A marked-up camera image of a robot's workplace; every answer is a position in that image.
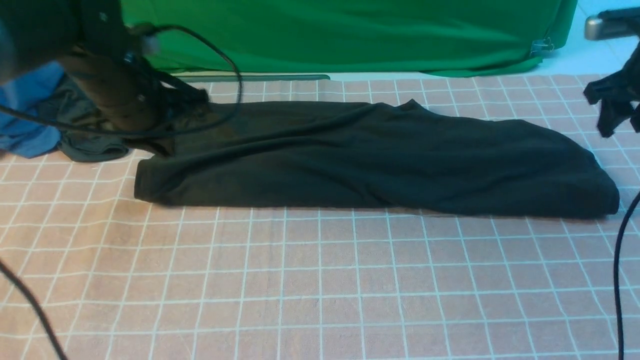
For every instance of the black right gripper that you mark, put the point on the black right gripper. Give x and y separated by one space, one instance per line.
616 94

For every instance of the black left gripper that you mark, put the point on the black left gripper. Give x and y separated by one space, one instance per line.
130 93

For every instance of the dark gray long-sleeve shirt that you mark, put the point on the dark gray long-sleeve shirt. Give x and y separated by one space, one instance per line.
308 154

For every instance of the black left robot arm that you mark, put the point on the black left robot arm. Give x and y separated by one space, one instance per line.
35 32

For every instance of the dark crumpled garment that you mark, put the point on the dark crumpled garment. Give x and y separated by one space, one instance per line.
69 105

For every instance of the metal binder clip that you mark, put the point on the metal binder clip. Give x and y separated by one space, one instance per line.
541 47

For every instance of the blue crumpled garment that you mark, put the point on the blue crumpled garment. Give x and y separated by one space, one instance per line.
28 139

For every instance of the green backdrop cloth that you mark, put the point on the green backdrop cloth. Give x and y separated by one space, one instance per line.
454 38

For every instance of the pink grid-patterned table mat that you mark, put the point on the pink grid-patterned table mat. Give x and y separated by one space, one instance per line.
126 280

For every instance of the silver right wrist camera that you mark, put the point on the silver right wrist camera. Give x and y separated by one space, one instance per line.
612 24

